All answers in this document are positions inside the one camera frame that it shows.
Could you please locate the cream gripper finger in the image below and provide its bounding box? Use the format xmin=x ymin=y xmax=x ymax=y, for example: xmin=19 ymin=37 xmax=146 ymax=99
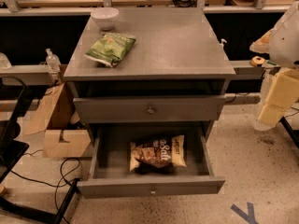
xmin=257 ymin=105 xmax=286 ymax=126
xmin=266 ymin=69 xmax=299 ymax=109

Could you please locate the black stand frame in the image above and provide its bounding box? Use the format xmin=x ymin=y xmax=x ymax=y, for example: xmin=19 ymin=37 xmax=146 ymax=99
xmin=0 ymin=77 xmax=78 ymax=224

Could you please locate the closed grey top drawer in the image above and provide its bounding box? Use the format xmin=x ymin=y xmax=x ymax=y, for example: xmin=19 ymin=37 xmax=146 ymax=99
xmin=73 ymin=95 xmax=225 ymax=123

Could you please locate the grey drawer cabinet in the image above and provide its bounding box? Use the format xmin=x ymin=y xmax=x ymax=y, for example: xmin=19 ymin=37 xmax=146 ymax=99
xmin=63 ymin=7 xmax=236 ymax=200

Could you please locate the black tripod leg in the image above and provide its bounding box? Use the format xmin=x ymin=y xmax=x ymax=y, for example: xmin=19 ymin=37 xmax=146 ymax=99
xmin=280 ymin=117 xmax=299 ymax=148

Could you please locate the small white pump bottle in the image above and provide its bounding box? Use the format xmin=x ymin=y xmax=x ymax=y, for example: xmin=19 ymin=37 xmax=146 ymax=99
xmin=220 ymin=38 xmax=227 ymax=49

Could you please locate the open grey middle drawer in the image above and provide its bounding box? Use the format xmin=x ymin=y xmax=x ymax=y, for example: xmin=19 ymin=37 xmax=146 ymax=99
xmin=78 ymin=122 xmax=225 ymax=198

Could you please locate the cardboard box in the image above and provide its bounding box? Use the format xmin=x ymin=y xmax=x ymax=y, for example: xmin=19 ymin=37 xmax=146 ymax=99
xmin=23 ymin=81 xmax=92 ymax=158

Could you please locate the white bowl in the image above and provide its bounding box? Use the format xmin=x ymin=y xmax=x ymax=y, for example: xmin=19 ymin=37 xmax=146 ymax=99
xmin=91 ymin=7 xmax=119 ymax=31

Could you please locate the clear plastic bottle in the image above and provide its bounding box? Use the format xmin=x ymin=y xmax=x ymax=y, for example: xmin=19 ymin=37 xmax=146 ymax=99
xmin=46 ymin=49 xmax=61 ymax=72

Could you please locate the brown chip bag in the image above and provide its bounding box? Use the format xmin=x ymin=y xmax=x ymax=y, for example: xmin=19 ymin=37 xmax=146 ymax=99
xmin=130 ymin=135 xmax=186 ymax=171

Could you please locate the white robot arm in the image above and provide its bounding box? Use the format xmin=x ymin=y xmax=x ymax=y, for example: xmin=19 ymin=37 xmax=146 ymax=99
xmin=249 ymin=1 xmax=299 ymax=131

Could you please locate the green chip bag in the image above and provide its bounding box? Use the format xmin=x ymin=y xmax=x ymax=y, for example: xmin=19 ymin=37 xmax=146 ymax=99
xmin=84 ymin=33 xmax=136 ymax=68

